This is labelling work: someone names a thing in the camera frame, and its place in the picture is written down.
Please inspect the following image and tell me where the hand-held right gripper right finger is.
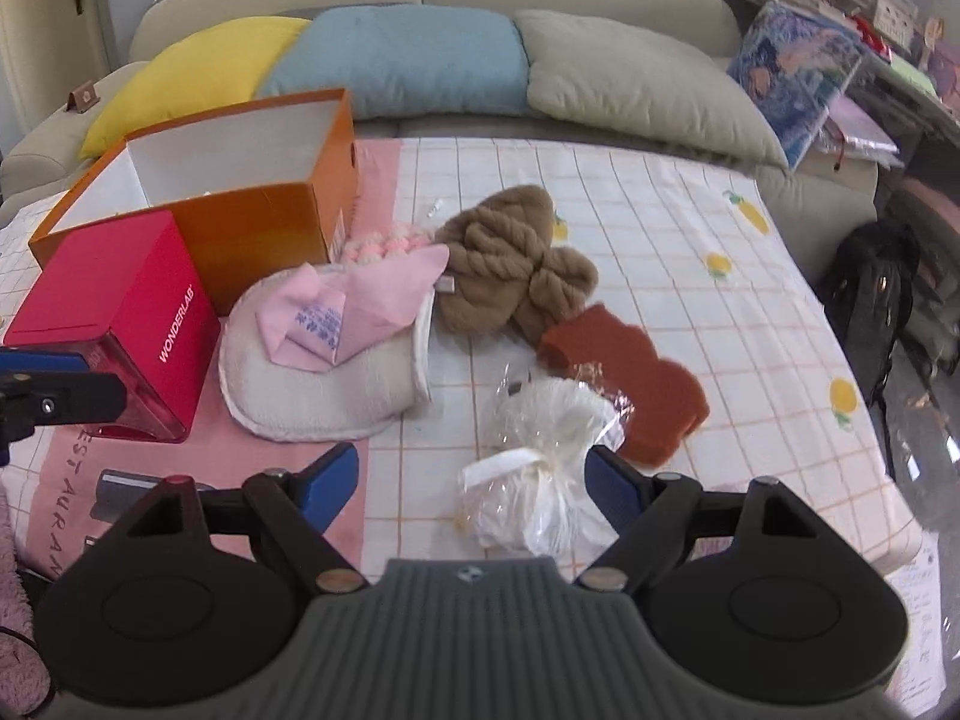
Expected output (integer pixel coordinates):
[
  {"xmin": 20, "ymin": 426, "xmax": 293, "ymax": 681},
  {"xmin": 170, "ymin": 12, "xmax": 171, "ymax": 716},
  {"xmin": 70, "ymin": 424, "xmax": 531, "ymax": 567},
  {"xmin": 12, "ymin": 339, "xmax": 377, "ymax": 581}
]
[{"xmin": 574, "ymin": 446, "xmax": 826, "ymax": 590}]

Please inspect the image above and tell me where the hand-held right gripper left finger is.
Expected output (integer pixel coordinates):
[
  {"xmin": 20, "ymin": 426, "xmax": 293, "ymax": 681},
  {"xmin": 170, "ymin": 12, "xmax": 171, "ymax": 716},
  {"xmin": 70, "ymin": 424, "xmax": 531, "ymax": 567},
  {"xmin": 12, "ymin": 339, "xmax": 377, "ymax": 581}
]
[{"xmin": 112, "ymin": 442, "xmax": 370, "ymax": 592}]

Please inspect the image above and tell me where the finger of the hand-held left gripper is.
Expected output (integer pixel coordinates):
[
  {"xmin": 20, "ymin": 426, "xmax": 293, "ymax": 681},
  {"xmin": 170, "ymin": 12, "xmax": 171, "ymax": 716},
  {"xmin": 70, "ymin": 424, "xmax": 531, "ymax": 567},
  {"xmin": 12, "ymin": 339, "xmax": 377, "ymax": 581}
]
[{"xmin": 0, "ymin": 349, "xmax": 127, "ymax": 466}]

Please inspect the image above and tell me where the clear plastic zip bag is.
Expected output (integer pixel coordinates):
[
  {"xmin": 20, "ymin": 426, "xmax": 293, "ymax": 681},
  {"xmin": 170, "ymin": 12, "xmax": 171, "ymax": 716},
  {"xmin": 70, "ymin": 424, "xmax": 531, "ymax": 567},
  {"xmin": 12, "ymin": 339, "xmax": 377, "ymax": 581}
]
[{"xmin": 217, "ymin": 262, "xmax": 436, "ymax": 442}]

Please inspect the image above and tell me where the clear bag with white cloth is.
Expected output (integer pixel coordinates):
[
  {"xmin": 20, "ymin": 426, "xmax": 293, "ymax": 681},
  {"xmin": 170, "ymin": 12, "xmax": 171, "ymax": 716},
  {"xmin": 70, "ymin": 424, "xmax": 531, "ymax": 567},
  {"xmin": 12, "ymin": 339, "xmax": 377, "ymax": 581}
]
[{"xmin": 457, "ymin": 375, "xmax": 638, "ymax": 557}]

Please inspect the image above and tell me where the orange cardboard box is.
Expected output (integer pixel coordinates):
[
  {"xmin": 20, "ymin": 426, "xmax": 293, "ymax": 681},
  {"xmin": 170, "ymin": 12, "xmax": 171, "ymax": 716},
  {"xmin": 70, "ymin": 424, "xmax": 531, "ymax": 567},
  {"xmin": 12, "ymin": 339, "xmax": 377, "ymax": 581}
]
[{"xmin": 28, "ymin": 88, "xmax": 357, "ymax": 316}]

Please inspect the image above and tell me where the pink and white crochet pouch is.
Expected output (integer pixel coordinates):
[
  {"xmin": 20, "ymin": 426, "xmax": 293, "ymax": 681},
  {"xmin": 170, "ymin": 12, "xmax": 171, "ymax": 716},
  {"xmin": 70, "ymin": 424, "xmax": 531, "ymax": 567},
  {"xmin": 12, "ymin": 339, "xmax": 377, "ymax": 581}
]
[{"xmin": 334, "ymin": 223, "xmax": 436, "ymax": 267}]

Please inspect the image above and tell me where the brown plush toy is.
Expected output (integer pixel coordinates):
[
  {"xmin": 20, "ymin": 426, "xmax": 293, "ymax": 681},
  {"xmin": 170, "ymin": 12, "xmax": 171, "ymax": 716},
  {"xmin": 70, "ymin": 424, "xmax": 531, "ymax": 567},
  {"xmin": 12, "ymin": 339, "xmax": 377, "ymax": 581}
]
[{"xmin": 433, "ymin": 185, "xmax": 599, "ymax": 346}]

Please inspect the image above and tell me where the pink printed mat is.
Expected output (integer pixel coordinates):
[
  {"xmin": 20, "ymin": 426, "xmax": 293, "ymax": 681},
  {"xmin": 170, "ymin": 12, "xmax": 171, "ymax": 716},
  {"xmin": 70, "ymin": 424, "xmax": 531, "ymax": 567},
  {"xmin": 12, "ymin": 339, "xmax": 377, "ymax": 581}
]
[{"xmin": 0, "ymin": 139, "xmax": 406, "ymax": 586}]

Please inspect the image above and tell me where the red box with clear window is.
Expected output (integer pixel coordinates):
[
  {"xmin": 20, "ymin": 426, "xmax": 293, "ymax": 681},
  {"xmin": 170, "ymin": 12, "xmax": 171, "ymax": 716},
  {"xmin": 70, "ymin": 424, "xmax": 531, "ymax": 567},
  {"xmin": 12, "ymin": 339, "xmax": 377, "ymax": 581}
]
[{"xmin": 2, "ymin": 210, "xmax": 222, "ymax": 443}]

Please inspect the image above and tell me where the reddish brown sponge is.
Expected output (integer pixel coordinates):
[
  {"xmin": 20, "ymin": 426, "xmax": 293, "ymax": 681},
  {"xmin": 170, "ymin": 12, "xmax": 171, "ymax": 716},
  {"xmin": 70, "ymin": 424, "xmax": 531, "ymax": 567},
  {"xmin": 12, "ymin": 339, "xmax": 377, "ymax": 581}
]
[{"xmin": 536, "ymin": 304, "xmax": 710, "ymax": 466}]

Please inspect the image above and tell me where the person's pink fuzzy clothing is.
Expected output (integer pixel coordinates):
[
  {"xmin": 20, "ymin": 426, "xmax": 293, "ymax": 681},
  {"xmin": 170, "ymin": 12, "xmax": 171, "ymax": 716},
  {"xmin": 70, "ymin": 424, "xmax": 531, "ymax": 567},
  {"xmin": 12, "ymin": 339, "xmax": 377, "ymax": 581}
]
[{"xmin": 0, "ymin": 495, "xmax": 53, "ymax": 720}]

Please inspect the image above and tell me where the pink folded cloth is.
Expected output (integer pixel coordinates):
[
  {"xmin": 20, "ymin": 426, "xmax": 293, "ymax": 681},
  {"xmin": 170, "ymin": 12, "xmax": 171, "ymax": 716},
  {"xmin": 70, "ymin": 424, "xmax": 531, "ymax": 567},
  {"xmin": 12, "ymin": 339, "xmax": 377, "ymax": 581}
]
[{"xmin": 255, "ymin": 244, "xmax": 451, "ymax": 372}]

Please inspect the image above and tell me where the white checked lemon bed sheet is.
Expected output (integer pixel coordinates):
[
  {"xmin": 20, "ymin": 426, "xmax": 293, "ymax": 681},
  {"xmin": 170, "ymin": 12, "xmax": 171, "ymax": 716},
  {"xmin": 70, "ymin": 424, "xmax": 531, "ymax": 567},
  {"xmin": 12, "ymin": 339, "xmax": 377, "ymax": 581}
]
[{"xmin": 0, "ymin": 136, "xmax": 923, "ymax": 586}]

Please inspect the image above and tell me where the black backpack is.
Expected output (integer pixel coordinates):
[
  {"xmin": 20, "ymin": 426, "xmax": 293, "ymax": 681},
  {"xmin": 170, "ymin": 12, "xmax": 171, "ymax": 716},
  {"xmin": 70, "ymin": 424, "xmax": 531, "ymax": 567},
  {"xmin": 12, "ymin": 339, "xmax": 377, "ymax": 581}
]
[{"xmin": 817, "ymin": 221, "xmax": 923, "ymax": 406}]

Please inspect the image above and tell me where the white paper sheet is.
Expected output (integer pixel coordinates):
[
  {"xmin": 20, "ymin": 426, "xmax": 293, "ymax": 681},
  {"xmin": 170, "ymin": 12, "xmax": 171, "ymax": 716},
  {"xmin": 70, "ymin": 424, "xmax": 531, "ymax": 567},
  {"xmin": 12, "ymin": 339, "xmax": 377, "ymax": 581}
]
[{"xmin": 885, "ymin": 532, "xmax": 947, "ymax": 715}]

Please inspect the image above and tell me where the yellow pillow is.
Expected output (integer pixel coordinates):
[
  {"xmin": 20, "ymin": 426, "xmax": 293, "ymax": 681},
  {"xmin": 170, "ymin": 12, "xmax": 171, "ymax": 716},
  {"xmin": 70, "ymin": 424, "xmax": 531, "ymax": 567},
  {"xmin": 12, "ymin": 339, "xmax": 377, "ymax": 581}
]
[{"xmin": 79, "ymin": 16, "xmax": 312, "ymax": 160}]

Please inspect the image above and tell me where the cream door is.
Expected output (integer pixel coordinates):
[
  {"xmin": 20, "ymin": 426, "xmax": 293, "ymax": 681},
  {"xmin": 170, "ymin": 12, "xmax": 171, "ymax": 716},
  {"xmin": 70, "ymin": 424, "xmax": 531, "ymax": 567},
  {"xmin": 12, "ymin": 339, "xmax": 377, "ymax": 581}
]
[{"xmin": 0, "ymin": 0, "xmax": 113, "ymax": 151}]

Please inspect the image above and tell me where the beige pillow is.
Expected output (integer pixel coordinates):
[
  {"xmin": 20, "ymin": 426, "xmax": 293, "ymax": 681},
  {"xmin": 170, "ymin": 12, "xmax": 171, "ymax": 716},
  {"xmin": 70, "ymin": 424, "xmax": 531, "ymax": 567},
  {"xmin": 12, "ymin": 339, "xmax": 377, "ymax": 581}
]
[{"xmin": 514, "ymin": 9, "xmax": 790, "ymax": 170}]

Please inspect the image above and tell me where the light blue pillow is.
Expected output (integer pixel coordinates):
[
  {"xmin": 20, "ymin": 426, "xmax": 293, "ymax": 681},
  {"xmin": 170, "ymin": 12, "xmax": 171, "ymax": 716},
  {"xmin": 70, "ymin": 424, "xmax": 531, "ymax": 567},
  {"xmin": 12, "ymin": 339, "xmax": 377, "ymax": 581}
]
[{"xmin": 255, "ymin": 6, "xmax": 533, "ymax": 121}]

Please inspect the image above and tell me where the clear folder with papers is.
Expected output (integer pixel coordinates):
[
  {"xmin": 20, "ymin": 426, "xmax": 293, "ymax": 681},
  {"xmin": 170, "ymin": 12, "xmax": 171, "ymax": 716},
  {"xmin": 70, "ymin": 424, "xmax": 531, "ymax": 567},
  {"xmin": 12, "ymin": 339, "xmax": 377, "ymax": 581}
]
[{"xmin": 817, "ymin": 94, "xmax": 905, "ymax": 166}]

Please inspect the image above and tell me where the blue illustrated board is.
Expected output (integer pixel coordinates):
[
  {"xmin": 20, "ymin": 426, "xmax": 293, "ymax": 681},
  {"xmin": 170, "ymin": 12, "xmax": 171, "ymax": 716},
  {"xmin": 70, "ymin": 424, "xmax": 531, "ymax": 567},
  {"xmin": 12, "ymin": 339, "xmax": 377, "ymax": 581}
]
[{"xmin": 727, "ymin": 1, "xmax": 863, "ymax": 170}]

